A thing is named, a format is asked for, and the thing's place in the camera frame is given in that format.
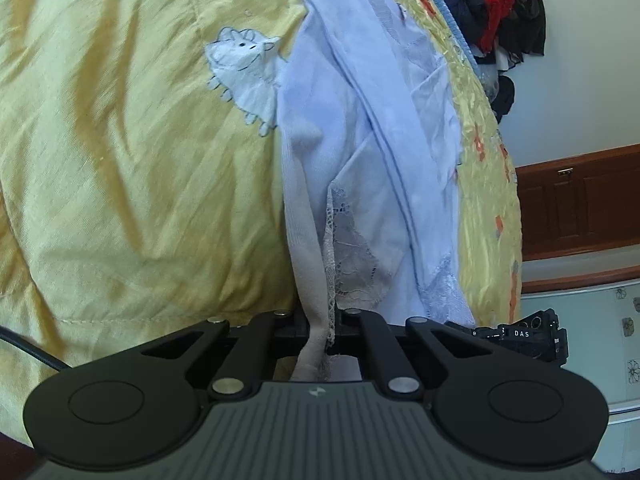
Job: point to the light lavender lace garment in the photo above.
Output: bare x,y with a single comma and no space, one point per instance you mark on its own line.
370,146

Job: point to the yellow quilt with sheep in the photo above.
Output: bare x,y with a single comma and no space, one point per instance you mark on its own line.
136,197

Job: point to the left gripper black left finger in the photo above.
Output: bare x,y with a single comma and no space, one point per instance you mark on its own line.
253,358

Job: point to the red and black clothes pile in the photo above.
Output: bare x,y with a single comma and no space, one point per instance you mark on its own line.
495,36

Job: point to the yellow floral bed sheet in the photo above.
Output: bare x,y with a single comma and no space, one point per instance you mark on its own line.
490,230

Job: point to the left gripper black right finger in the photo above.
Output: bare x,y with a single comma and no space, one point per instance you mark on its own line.
371,341

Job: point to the brown wooden cabinet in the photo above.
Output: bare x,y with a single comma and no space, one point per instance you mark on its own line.
573,211

